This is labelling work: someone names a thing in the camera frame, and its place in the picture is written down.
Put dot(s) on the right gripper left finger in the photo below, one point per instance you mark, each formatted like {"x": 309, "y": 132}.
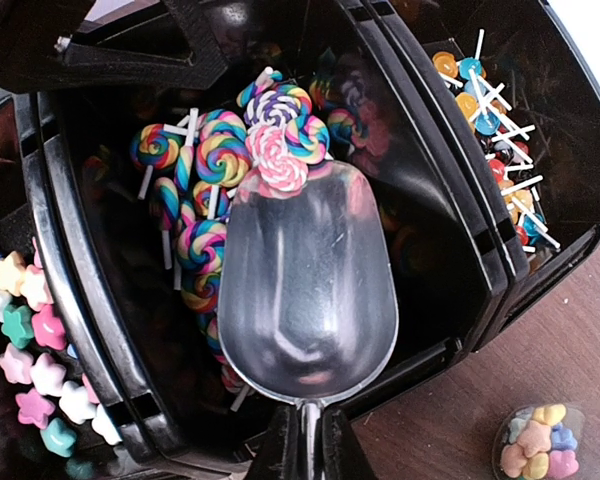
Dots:
{"x": 277, "y": 458}

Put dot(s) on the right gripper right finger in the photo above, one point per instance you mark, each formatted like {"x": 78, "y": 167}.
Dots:
{"x": 343, "y": 456}

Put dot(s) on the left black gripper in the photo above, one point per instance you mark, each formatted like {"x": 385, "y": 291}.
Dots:
{"x": 50, "y": 45}

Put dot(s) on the metal scoop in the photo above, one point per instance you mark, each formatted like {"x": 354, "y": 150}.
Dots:
{"x": 307, "y": 311}

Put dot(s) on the clear plastic jar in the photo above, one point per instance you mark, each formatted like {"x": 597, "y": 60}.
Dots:
{"x": 539, "y": 441}

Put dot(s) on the black three-compartment candy bin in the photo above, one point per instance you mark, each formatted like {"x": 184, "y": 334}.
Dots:
{"x": 458, "y": 269}

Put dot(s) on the pink white swirl lollipop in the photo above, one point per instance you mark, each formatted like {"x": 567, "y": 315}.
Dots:
{"x": 282, "y": 173}

